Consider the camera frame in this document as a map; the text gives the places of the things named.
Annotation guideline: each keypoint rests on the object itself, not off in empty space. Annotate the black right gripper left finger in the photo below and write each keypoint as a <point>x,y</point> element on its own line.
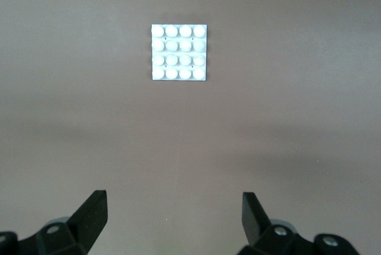
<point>74,231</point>

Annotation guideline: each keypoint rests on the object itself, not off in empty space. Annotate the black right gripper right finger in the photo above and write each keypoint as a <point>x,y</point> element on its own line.
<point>262,231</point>

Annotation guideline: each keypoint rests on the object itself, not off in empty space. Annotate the white studded base plate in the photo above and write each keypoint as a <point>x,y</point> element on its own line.
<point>178,52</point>

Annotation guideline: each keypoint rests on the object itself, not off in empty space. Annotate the brown paper table cover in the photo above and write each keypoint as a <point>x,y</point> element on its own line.
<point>59,58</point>

